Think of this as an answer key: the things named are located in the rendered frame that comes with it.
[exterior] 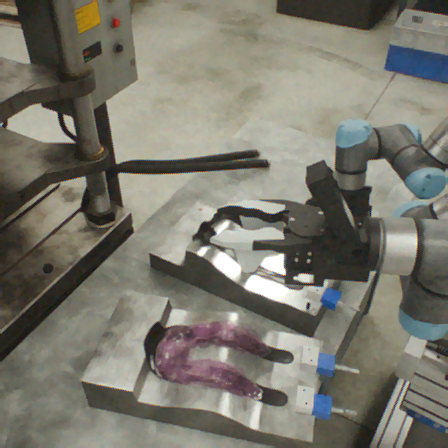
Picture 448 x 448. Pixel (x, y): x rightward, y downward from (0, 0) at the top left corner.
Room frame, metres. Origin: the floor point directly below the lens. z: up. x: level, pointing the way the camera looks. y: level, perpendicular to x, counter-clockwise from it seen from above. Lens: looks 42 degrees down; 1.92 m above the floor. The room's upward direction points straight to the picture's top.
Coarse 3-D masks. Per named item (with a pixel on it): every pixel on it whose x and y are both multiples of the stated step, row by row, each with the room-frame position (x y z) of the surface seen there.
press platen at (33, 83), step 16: (0, 64) 1.33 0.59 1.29; (16, 64) 1.33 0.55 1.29; (32, 64) 1.34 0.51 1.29; (48, 64) 1.34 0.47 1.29; (0, 80) 1.24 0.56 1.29; (16, 80) 1.24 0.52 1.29; (32, 80) 1.24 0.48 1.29; (48, 80) 1.25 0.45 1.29; (64, 80) 1.25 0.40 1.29; (80, 80) 1.25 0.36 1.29; (0, 96) 1.16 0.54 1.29; (16, 96) 1.17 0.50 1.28; (32, 96) 1.20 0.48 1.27; (48, 96) 1.21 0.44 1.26; (64, 96) 1.23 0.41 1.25; (80, 96) 1.25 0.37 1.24; (0, 112) 1.12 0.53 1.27; (16, 112) 1.16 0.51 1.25
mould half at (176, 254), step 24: (192, 216) 1.21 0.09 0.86; (168, 240) 1.11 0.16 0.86; (168, 264) 1.03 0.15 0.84; (192, 264) 0.99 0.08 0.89; (216, 264) 0.96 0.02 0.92; (264, 264) 0.99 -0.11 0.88; (216, 288) 0.95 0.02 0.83; (240, 288) 0.91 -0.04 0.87; (264, 288) 0.90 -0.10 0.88; (336, 288) 0.95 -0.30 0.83; (264, 312) 0.88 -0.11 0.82; (288, 312) 0.85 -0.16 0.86; (312, 312) 0.82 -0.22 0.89
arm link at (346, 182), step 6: (336, 174) 1.00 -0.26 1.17; (342, 174) 0.99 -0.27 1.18; (360, 174) 0.98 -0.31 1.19; (342, 180) 0.98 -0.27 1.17; (348, 180) 0.98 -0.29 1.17; (354, 180) 0.98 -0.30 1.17; (360, 180) 0.98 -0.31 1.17; (342, 186) 0.98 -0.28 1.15; (348, 186) 0.98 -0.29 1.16; (354, 186) 0.97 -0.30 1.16; (360, 186) 0.98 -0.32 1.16
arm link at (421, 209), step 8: (416, 200) 0.66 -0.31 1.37; (440, 200) 0.62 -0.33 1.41; (400, 208) 0.66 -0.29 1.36; (408, 208) 0.65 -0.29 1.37; (416, 208) 0.64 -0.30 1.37; (424, 208) 0.63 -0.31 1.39; (432, 208) 0.61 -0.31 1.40; (440, 208) 0.60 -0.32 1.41; (392, 216) 0.66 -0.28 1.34; (400, 216) 0.64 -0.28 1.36; (408, 216) 0.63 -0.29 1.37; (416, 216) 0.62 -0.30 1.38; (424, 216) 0.61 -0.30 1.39; (432, 216) 0.60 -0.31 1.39; (440, 216) 0.59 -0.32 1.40
